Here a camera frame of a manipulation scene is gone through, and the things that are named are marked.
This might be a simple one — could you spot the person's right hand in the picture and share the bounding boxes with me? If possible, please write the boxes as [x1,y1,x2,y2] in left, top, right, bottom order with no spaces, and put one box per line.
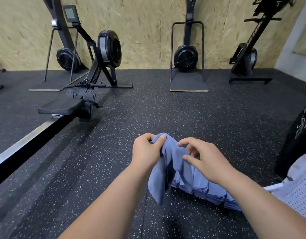
[177,137,236,186]

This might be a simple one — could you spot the person's left hand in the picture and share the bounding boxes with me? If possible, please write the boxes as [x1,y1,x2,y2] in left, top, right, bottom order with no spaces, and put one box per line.
[131,133,168,172]

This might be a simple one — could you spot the blue towel pile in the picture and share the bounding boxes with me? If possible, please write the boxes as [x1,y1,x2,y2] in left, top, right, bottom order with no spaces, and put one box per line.
[147,133,194,205]

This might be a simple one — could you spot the white perforated metal rack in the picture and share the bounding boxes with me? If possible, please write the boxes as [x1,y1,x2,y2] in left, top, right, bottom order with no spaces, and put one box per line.
[263,151,306,222]

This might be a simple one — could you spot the person's right forearm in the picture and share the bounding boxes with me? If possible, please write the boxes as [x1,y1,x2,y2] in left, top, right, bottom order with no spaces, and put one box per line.
[223,169,306,239]

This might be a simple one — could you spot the person's left forearm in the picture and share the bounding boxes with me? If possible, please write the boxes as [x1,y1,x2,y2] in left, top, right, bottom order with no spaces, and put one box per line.
[58,164,151,239]

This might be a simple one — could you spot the black printed punching bag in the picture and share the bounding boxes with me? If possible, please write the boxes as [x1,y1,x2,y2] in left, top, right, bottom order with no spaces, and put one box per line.
[274,99,306,180]

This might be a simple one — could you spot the black ski trainer wooden-edged platform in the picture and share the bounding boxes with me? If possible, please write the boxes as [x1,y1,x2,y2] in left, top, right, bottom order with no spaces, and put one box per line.
[169,0,210,93]

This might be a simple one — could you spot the black upright exercise machine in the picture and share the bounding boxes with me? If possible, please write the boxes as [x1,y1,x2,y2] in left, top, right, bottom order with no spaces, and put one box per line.
[229,0,296,85]

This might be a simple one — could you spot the black ski trainer grey platform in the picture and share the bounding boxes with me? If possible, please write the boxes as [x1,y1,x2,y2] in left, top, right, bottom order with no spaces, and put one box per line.
[29,0,91,92]

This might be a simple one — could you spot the black rowing machine with rail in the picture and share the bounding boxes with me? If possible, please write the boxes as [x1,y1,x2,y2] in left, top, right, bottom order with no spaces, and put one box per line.
[0,5,134,190]

